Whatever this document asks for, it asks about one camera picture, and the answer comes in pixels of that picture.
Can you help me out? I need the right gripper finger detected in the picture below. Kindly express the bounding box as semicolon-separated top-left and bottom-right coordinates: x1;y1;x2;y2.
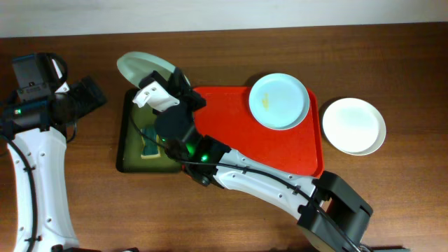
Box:
168;67;190;92
138;71;168;88

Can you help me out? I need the light green plate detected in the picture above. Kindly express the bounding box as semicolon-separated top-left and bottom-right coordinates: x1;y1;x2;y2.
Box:
117;52;176;87

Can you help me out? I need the green yellow sponge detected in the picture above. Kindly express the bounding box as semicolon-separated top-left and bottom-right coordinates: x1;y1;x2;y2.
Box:
141;126;161;159

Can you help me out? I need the light blue plate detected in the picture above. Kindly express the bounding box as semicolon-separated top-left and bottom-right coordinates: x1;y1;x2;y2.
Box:
248;73;310;131

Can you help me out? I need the white plate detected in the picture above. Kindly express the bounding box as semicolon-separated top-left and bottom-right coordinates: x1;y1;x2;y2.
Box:
322;98;386;156

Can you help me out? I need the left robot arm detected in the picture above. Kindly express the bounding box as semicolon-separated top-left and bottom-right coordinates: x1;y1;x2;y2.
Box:
1;76;106;251

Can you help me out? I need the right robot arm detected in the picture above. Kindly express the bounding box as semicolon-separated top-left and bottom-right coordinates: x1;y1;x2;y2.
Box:
133;68;373;251

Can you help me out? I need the red plastic tray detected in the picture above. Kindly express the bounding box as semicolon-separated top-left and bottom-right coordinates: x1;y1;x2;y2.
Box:
194;86;325;177

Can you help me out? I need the dark green tray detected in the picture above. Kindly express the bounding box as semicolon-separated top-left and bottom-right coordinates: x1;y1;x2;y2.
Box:
115;88;181;173

